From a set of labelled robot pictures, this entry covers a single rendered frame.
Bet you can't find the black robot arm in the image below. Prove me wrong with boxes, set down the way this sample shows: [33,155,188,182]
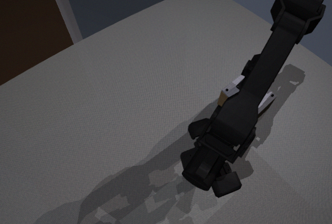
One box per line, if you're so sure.
[180,0,326,191]

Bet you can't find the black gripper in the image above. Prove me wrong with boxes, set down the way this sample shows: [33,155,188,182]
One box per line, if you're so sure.
[188,118,242,198]

